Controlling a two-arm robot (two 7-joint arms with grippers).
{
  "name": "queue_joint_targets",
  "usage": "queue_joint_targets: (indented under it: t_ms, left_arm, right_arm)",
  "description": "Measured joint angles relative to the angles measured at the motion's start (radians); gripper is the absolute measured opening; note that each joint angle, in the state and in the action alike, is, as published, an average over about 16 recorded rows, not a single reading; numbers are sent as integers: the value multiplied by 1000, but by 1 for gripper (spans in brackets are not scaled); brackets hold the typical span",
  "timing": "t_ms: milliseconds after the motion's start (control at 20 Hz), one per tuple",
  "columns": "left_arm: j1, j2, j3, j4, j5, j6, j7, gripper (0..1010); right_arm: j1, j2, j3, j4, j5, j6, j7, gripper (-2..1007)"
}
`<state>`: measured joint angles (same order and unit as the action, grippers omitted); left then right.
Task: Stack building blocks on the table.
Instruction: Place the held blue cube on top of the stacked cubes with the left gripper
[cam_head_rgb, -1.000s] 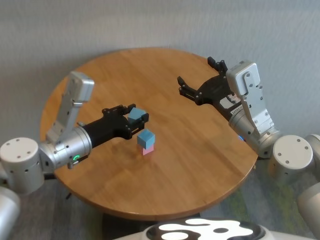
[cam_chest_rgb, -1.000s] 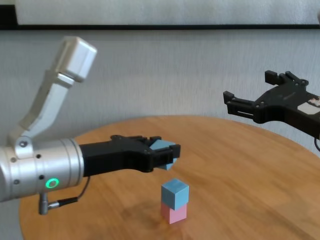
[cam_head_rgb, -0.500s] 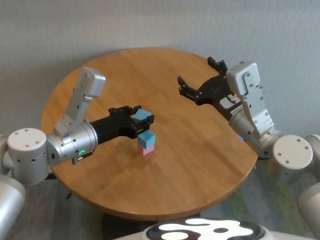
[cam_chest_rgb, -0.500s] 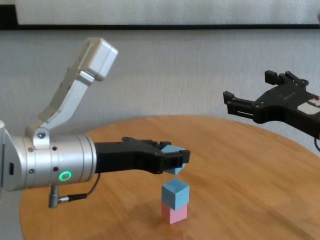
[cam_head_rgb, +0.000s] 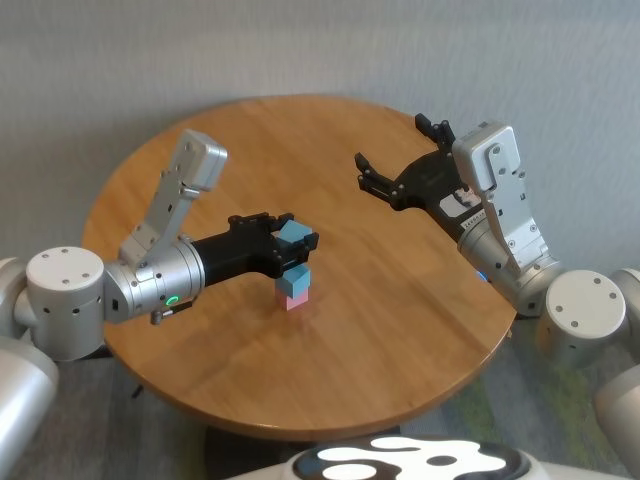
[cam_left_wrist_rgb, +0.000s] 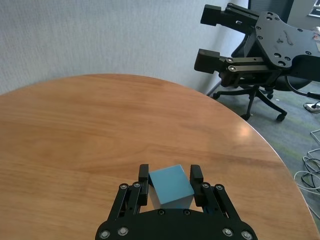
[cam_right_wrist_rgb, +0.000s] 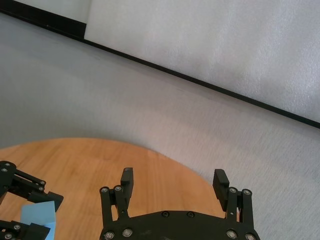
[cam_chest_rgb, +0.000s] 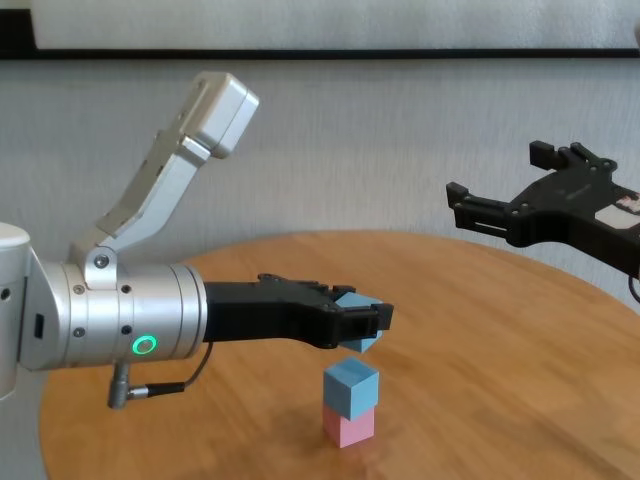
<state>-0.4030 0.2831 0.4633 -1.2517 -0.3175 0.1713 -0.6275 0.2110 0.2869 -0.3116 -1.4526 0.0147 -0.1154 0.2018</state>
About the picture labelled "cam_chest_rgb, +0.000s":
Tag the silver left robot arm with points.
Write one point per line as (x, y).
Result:
(125, 310)

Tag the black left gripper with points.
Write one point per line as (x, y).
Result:
(270, 310)

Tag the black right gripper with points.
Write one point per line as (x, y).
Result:
(565, 205)

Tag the pink cube block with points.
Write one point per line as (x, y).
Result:
(350, 431)

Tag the white foam panel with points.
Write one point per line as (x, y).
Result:
(320, 25)

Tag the blue cube block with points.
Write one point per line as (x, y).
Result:
(350, 392)
(360, 301)

